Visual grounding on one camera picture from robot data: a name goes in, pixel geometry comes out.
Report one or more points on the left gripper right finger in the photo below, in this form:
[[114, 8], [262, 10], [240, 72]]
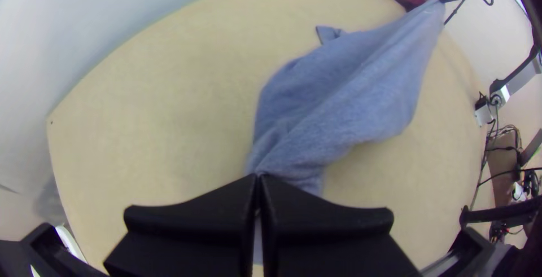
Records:
[[330, 239]]

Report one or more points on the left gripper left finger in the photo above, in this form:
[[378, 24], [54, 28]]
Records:
[[190, 234]]

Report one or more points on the light blue t-shirt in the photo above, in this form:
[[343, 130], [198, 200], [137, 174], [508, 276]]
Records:
[[338, 91]]

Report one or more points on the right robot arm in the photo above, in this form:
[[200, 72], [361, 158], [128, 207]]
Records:
[[518, 76]]

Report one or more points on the black camera post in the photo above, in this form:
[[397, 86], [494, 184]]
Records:
[[499, 214]]

